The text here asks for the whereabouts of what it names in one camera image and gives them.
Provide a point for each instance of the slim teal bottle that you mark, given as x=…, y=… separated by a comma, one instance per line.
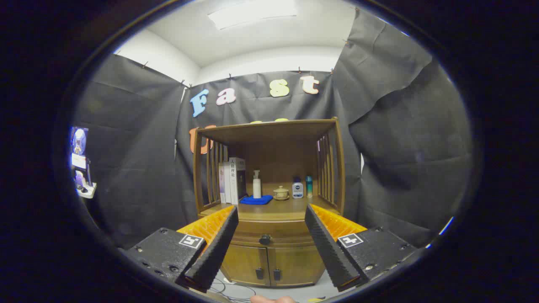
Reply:
x=309, y=187

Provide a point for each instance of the white bottle with blue cap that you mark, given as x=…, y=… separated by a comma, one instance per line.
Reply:
x=297, y=189

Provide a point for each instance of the beige lidded teacup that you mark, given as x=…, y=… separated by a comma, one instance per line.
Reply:
x=281, y=192

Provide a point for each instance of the wooden countertop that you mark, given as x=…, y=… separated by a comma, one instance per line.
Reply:
x=286, y=206

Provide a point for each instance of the black drawer knob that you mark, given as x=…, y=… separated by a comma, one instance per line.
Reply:
x=265, y=240

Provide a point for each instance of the pale purple book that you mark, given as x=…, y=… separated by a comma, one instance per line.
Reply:
x=221, y=185

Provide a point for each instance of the white pump bottle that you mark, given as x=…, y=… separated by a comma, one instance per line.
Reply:
x=257, y=187

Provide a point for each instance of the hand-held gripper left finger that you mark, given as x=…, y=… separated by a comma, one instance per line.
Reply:
x=214, y=252

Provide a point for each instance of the wooden cabinet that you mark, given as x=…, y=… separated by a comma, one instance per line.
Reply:
x=273, y=160

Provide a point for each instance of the wooden cabinet door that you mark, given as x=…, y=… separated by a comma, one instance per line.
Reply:
x=244, y=263
x=294, y=265

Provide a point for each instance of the wooden drawer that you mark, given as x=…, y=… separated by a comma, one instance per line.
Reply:
x=286, y=231

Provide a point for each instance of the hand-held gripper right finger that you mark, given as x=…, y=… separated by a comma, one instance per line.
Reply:
x=328, y=252

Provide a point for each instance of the yellow floor tape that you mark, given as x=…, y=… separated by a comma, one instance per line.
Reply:
x=315, y=299

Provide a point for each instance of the white book with portrait cover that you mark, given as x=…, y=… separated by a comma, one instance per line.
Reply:
x=233, y=181

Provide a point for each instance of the beige saucer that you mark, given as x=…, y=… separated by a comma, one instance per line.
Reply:
x=281, y=198

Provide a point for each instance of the blue folded cloth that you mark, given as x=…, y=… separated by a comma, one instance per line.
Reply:
x=256, y=200

